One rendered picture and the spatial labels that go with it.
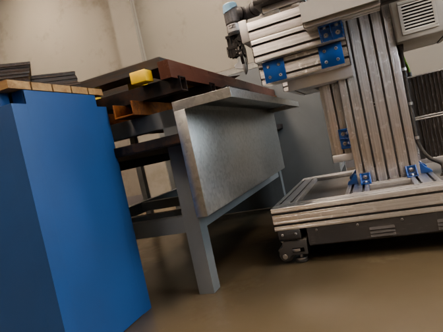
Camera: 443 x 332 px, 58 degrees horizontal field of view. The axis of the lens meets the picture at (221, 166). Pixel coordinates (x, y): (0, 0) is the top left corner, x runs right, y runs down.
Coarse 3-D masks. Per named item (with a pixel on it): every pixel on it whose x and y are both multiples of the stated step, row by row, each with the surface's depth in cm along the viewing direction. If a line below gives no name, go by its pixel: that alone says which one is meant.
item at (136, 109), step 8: (136, 104) 137; (144, 104) 142; (152, 104) 148; (160, 104) 153; (168, 104) 160; (120, 112) 140; (128, 112) 145; (136, 112) 136; (144, 112) 141; (152, 112) 147
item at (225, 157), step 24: (192, 120) 131; (216, 120) 151; (240, 120) 180; (264, 120) 222; (192, 144) 127; (216, 144) 147; (240, 144) 173; (264, 144) 212; (192, 168) 128; (216, 168) 142; (240, 168) 167; (264, 168) 204; (192, 192) 129; (216, 192) 138; (240, 192) 161
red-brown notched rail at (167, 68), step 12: (168, 60) 131; (168, 72) 131; (180, 72) 138; (192, 72) 149; (204, 72) 160; (192, 84) 154; (204, 84) 160; (216, 84) 171; (228, 84) 186; (240, 84) 205; (252, 84) 229
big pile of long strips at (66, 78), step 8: (0, 64) 108; (8, 64) 109; (16, 64) 109; (24, 64) 110; (0, 72) 108; (8, 72) 109; (16, 72) 110; (24, 72) 111; (64, 72) 129; (72, 72) 130; (0, 80) 109; (24, 80) 111; (32, 80) 125; (40, 80) 126; (48, 80) 126; (56, 80) 128; (64, 80) 129; (72, 80) 130
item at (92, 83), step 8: (136, 64) 138; (144, 64) 137; (152, 64) 136; (112, 72) 142; (120, 72) 141; (128, 72) 140; (152, 72) 141; (88, 80) 145; (96, 80) 144; (104, 80) 143; (112, 80) 142; (120, 80) 143; (128, 80) 146; (160, 80) 161; (96, 88) 148; (104, 88) 151; (112, 88) 154; (120, 88) 169; (128, 88) 167; (104, 96) 171
